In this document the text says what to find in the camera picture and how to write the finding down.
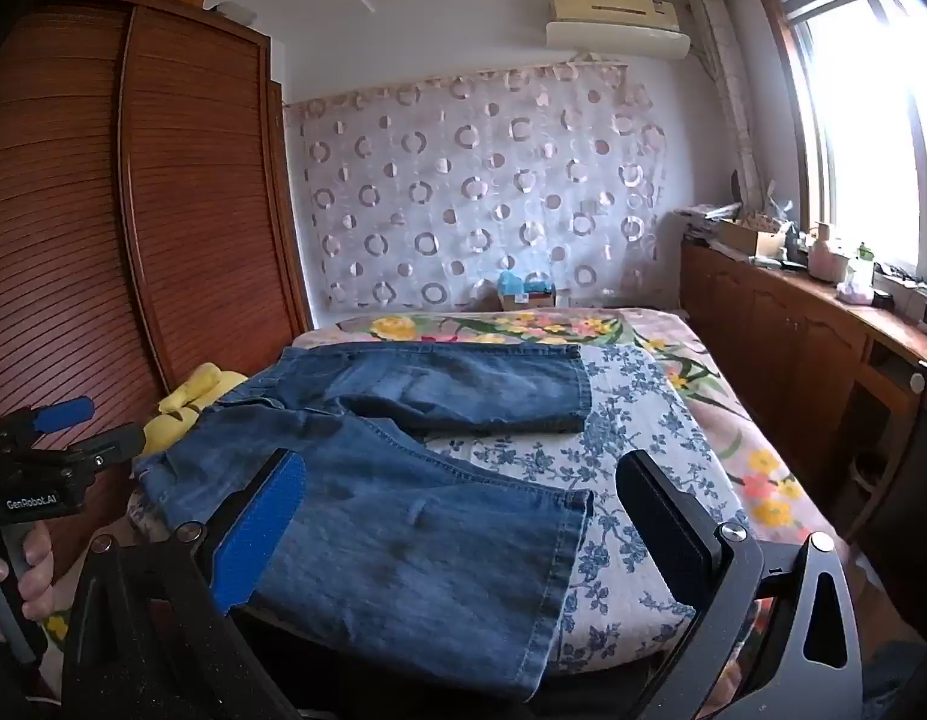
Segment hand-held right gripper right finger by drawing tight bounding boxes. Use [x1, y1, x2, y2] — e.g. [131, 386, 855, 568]
[617, 448, 863, 720]

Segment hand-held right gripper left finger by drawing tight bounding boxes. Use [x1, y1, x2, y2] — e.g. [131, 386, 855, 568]
[62, 448, 308, 720]

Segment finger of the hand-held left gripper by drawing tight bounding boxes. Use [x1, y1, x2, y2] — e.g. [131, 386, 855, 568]
[58, 422, 147, 475]
[13, 396, 97, 437]

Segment blue denim pants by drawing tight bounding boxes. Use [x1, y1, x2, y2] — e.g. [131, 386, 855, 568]
[131, 341, 594, 706]

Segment person's left hand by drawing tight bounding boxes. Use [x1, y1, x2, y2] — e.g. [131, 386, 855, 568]
[0, 521, 53, 642]

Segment yellow plush toy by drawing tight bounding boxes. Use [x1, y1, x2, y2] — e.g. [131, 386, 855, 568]
[137, 362, 248, 458]

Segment colourful flower print blanket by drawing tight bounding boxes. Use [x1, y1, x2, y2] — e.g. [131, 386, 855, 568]
[43, 307, 854, 661]

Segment long wooden cabinet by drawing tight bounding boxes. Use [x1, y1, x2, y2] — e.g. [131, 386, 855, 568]
[680, 235, 927, 616]

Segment wooden slatted wardrobe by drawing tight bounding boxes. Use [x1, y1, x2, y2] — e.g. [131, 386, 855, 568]
[0, 0, 316, 541]

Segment open cardboard box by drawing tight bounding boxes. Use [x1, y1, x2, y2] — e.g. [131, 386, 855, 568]
[714, 214, 791, 261]

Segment stack of papers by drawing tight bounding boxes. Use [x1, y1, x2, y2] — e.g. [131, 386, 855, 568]
[673, 202, 742, 242]

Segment green capped bottle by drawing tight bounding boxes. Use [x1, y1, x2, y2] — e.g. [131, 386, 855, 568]
[845, 243, 877, 295]

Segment sheer circle pattern curtain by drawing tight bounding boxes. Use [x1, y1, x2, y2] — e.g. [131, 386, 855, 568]
[283, 58, 672, 314]

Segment beige patterned window curtain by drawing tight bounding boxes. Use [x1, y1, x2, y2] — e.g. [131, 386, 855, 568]
[688, 0, 772, 205]

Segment wooden framed window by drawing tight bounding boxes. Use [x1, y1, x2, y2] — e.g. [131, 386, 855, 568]
[755, 0, 927, 297]

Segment white wall air conditioner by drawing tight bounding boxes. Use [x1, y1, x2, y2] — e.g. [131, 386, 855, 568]
[545, 0, 692, 61]

